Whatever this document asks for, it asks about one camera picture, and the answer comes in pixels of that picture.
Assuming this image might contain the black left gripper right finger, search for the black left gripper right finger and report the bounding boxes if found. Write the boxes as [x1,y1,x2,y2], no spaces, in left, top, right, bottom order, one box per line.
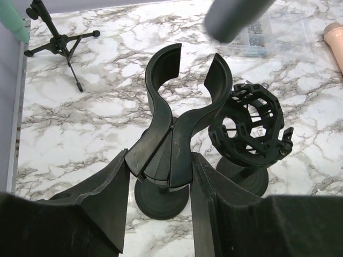
[191,153,342,256]

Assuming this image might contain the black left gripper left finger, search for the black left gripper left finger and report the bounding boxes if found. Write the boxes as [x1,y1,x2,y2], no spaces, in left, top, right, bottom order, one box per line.
[1,150,129,256]

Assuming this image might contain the black shock mount round stand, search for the black shock mount round stand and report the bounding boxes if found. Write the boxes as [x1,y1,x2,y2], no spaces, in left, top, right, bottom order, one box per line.
[208,84,294,196]

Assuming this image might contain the black clip round base stand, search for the black clip round base stand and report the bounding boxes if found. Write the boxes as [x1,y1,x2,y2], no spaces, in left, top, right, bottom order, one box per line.
[125,43,233,220]

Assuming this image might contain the black tripod microphone stand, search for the black tripod microphone stand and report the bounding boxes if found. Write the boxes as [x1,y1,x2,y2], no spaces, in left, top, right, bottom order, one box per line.
[24,0,100,92]

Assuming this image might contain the grey mesh microphone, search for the grey mesh microphone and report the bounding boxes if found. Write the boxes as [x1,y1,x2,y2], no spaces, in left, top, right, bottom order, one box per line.
[204,0,275,43]

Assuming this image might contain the mint green microphone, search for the mint green microphone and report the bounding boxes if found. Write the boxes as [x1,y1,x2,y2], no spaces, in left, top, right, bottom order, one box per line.
[0,0,30,43]

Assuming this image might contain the peach pink microphone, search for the peach pink microphone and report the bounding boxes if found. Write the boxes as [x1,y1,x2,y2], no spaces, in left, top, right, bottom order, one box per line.
[324,22,342,72]

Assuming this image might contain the clear plastic screw box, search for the clear plastic screw box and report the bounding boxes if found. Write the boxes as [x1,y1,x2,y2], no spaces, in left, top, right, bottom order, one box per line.
[222,5,315,62]

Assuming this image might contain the silver metal bracket part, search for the silver metal bracket part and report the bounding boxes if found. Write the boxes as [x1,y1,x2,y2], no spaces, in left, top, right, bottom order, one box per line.
[244,80,269,89]

